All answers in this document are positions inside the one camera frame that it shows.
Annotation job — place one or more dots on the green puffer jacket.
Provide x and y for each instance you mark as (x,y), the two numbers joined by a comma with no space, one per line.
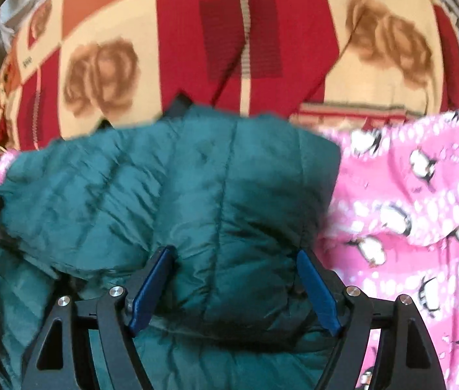
(221,195)

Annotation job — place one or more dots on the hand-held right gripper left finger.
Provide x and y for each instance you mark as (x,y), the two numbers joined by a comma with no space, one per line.
(150,294)

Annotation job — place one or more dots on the pink penguin blanket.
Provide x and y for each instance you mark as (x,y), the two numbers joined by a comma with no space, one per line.
(416,231)

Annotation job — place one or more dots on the red checkered rose blanket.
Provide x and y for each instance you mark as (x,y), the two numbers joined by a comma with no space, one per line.
(229,48)

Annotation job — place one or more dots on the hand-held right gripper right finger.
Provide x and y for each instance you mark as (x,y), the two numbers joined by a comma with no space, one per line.
(319,297)

